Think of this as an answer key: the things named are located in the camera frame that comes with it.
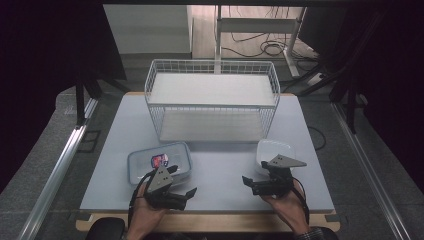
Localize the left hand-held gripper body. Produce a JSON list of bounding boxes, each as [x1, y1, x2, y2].
[[143, 165, 186, 211]]

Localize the white desk frame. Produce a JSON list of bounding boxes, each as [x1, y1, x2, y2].
[[214, 4, 308, 79]]

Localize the light blue table mat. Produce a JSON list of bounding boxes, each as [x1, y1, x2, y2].
[[79, 93, 335, 214]]

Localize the person's right hand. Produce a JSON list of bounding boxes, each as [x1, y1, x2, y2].
[[261, 181, 311, 236]]

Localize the black floor cables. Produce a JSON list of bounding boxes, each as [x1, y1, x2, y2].
[[221, 5, 322, 62]]

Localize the dark rounded object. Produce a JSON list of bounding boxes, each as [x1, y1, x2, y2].
[[84, 217, 126, 240]]

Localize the white square bowl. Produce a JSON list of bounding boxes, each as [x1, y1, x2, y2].
[[255, 138, 297, 176]]

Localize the clear food container blue lid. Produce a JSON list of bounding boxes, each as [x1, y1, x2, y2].
[[127, 141, 194, 186]]

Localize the thin black floor cable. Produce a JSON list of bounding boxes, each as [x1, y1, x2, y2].
[[307, 125, 327, 151]]

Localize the white power strip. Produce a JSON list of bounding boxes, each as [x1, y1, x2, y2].
[[305, 72, 326, 87]]

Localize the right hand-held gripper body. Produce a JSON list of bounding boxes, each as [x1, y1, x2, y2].
[[252, 154, 308, 198]]

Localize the person's left hand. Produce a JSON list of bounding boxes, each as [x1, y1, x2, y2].
[[128, 182, 168, 234]]

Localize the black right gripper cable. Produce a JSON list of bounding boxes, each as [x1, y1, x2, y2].
[[291, 178, 311, 225]]

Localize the aluminium rail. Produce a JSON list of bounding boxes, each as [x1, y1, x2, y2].
[[17, 97, 100, 240], [330, 101, 413, 240]]

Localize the white wire shelf rack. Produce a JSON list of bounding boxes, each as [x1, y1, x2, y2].
[[144, 58, 282, 144]]

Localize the white cabinet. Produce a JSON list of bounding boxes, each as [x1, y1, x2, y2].
[[103, 4, 194, 56]]

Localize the wooden table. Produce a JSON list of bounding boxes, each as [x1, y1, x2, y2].
[[75, 91, 342, 233]]

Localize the black metal stand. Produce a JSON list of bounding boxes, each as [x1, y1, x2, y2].
[[295, 59, 369, 135], [74, 74, 131, 128]]

